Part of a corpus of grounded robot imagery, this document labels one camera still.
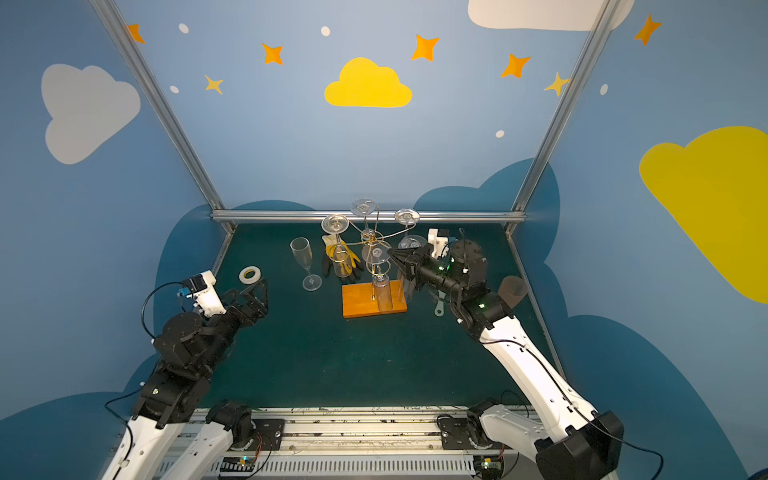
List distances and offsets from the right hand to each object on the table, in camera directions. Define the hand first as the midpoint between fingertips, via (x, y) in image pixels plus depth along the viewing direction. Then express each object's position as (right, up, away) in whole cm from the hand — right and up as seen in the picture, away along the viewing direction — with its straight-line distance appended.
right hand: (390, 247), depth 65 cm
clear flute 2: (-2, -9, +11) cm, 14 cm away
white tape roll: (-49, -11, +39) cm, 64 cm away
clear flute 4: (+5, +9, +15) cm, 18 cm away
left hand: (-32, -8, +2) cm, 33 cm away
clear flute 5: (-5, +2, +10) cm, 11 cm away
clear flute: (-27, +1, +25) cm, 36 cm away
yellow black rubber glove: (-23, +4, +50) cm, 55 cm away
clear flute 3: (+5, +1, +7) cm, 9 cm away
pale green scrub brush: (+17, -20, +33) cm, 42 cm away
